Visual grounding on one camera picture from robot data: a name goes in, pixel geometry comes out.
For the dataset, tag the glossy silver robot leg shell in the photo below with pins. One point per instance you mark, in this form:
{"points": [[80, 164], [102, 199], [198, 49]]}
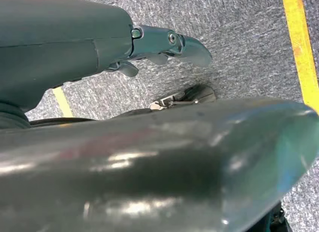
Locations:
{"points": [[149, 177]]}

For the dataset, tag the yellow floor tape outline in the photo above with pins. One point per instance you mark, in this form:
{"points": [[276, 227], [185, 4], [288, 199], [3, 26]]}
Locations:
{"points": [[299, 42], [63, 103]]}

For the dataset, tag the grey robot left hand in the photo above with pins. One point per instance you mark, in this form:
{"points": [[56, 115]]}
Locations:
{"points": [[50, 42]]}

